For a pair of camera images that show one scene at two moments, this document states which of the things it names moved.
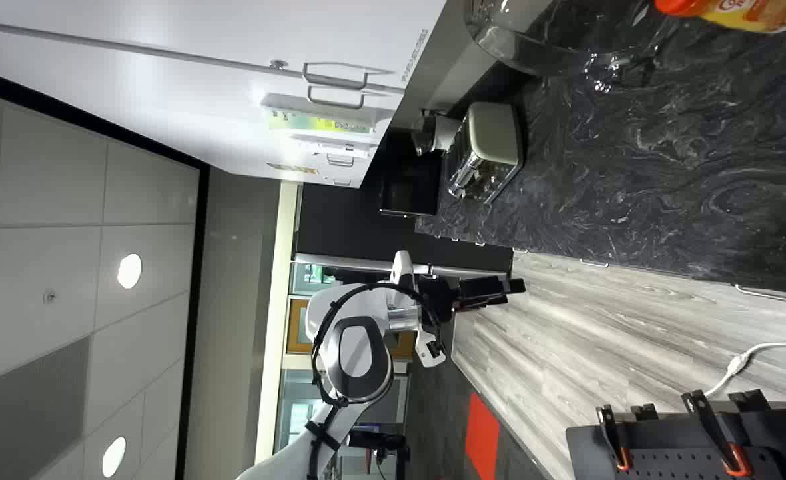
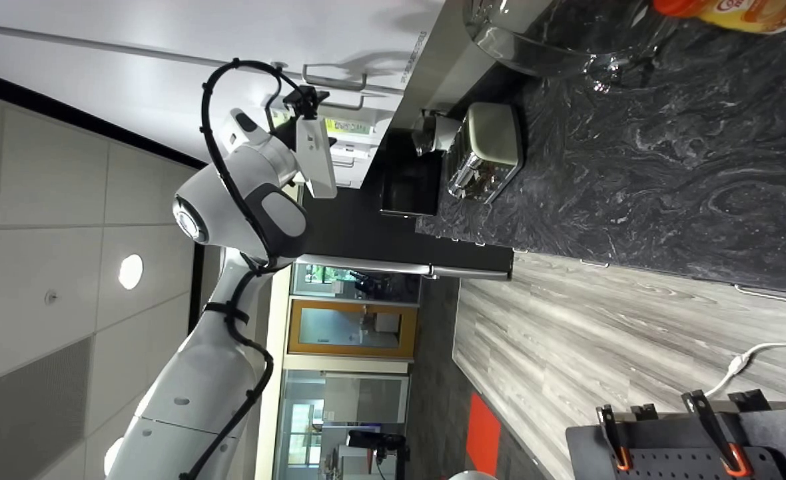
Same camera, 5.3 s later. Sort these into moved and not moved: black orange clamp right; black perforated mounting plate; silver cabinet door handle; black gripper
Moved: black gripper
Not moved: black orange clamp right; black perforated mounting plate; silver cabinet door handle
